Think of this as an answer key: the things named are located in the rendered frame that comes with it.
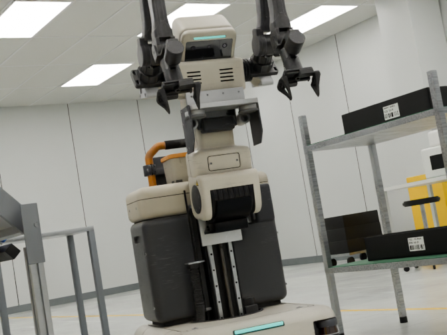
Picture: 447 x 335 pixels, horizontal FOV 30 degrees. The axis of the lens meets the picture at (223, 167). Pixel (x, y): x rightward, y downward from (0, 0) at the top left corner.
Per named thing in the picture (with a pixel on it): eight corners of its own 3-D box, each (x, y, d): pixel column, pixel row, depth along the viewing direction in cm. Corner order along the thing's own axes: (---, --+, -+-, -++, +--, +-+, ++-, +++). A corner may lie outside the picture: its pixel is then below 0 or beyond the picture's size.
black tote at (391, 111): (345, 137, 401) (340, 115, 402) (371, 135, 411) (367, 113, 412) (432, 112, 353) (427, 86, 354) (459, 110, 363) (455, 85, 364)
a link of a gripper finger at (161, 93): (185, 104, 259) (177, 80, 264) (163, 107, 257) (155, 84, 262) (183, 117, 265) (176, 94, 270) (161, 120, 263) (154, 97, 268)
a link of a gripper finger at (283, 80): (307, 91, 274) (298, 69, 279) (287, 94, 272) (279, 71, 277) (303, 104, 280) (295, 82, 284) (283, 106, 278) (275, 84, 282)
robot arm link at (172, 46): (175, 48, 278) (151, 50, 276) (181, 24, 269) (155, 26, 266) (185, 75, 273) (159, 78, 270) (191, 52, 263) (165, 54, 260)
